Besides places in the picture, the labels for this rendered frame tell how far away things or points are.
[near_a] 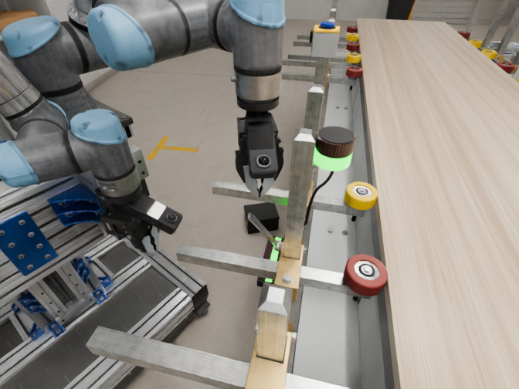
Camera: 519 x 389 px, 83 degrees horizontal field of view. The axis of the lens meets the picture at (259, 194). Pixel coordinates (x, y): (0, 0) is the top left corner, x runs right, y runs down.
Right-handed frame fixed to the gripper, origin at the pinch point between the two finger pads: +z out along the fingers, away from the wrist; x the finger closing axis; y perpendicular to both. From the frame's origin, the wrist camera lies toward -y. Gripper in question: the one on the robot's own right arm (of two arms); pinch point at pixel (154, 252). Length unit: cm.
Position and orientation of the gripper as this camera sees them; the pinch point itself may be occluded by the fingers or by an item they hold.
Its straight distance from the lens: 77.2
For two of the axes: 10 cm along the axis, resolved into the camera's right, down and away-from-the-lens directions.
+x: -2.2, 6.4, -7.4
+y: -9.8, -1.4, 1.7
